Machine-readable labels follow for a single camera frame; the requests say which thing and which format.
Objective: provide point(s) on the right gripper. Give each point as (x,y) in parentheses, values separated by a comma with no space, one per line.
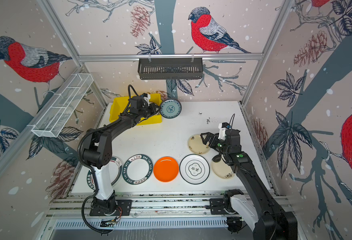
(211,135)

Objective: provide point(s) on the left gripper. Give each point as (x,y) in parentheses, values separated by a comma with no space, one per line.
(152,106)

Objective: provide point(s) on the cream plate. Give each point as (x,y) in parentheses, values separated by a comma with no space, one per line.
(222,170)
(195,144)

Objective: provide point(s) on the small teal patterned plate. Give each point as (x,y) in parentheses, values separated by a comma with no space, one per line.
(170,108)

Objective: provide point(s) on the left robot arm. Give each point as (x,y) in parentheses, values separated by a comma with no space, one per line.
(95,148)

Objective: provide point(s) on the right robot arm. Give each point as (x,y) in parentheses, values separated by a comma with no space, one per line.
(264,215)

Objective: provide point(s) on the yellow plastic bin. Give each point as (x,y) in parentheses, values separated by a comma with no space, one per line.
(120,103)

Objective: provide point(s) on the white plate black clover pattern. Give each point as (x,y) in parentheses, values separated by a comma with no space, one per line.
(194,169)

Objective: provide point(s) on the black hanging basket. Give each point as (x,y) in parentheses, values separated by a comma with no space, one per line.
(170,69)

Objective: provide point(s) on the orange plate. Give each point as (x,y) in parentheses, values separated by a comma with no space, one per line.
(166,169)

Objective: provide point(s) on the white plate green lettered rim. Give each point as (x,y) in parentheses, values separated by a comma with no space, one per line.
(137,169)

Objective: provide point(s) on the white plate green red rim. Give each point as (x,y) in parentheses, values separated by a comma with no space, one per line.
(115,168)

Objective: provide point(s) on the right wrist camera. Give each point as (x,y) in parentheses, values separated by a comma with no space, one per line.
(223,127)

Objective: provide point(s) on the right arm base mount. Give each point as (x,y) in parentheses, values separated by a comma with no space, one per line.
(220,207)

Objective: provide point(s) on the aluminium frame crossbar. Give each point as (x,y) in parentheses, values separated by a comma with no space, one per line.
(132,58)

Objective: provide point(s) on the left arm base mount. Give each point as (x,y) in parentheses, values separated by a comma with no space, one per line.
(104,208)

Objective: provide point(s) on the white wire mesh basket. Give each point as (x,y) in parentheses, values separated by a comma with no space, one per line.
(55,118)

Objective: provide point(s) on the aluminium rail base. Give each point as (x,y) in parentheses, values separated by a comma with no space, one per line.
(147,212)

